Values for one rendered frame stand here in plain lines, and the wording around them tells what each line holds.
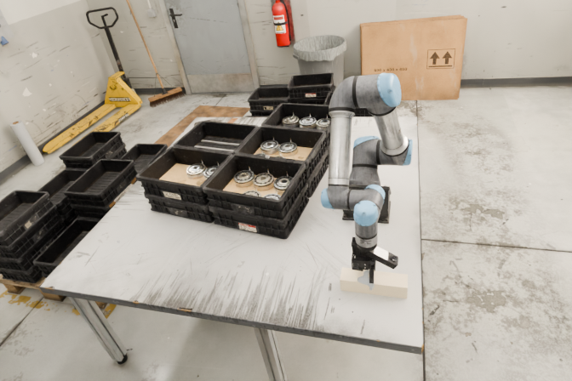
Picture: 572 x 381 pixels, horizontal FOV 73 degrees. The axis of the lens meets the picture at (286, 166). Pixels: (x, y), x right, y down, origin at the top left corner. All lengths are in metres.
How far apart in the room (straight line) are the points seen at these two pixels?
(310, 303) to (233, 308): 0.29
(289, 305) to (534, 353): 1.31
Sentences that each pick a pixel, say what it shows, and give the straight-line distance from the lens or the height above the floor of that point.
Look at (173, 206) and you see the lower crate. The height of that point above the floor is 0.77.
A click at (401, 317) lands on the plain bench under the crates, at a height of 0.70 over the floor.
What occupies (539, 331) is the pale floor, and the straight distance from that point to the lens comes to 2.46.
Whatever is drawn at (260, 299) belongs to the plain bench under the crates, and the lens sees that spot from 1.56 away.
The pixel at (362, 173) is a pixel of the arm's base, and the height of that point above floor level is 0.92.
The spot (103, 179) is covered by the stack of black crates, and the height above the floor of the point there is 0.49.
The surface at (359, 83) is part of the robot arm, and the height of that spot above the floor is 1.38.
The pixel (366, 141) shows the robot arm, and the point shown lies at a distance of 1.75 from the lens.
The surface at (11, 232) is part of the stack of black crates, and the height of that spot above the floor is 0.54.
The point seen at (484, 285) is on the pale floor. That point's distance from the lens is 2.56.
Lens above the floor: 1.92
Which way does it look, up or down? 34 degrees down
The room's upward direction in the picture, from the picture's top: 9 degrees counter-clockwise
